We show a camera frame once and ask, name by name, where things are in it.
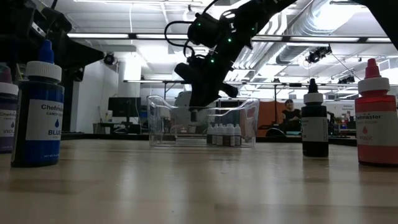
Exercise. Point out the dark vertical post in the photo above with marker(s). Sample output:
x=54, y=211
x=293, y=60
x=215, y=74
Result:
x=68, y=102

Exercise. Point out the large violet Chefmaster bottle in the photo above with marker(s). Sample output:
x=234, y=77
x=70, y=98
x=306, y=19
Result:
x=7, y=124

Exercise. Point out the black computer monitor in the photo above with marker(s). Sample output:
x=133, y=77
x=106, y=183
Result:
x=124, y=107

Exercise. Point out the large blue Chefmaster bottle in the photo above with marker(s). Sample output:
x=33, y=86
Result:
x=42, y=124

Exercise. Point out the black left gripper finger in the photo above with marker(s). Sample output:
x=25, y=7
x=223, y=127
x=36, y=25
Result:
x=81, y=54

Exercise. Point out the silver ventilation duct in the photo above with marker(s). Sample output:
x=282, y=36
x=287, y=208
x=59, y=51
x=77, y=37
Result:
x=311, y=18

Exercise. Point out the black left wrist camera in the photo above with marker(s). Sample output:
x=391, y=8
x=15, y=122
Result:
x=57, y=20

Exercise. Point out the small dropper bottle white cap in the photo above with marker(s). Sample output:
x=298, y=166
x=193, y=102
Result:
x=215, y=137
x=237, y=137

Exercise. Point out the black ceiling spotlight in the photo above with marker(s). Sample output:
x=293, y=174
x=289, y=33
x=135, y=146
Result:
x=346, y=80
x=109, y=58
x=317, y=54

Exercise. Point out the long ceiling light bar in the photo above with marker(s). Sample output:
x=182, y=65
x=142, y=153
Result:
x=379, y=40
x=323, y=39
x=98, y=35
x=267, y=38
x=152, y=36

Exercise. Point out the black office desk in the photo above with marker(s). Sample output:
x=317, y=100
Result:
x=105, y=126

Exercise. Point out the small brown dropper bottle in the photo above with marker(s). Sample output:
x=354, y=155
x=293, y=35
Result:
x=229, y=137

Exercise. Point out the white sign board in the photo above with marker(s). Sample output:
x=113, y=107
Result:
x=342, y=107

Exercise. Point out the person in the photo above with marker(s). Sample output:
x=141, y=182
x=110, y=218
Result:
x=289, y=116

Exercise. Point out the large pink Chefmaster bottle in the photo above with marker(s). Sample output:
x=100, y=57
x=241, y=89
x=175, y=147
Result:
x=376, y=130

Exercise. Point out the clear plastic bin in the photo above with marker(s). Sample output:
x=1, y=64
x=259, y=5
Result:
x=155, y=130

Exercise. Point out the white container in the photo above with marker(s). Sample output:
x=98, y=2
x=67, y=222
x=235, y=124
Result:
x=109, y=115

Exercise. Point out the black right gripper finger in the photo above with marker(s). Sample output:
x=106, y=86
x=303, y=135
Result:
x=208, y=96
x=196, y=96

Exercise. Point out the large black Chefmaster bottle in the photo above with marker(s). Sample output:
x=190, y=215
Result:
x=314, y=146

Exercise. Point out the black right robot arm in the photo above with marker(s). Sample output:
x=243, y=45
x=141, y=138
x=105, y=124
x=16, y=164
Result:
x=248, y=18

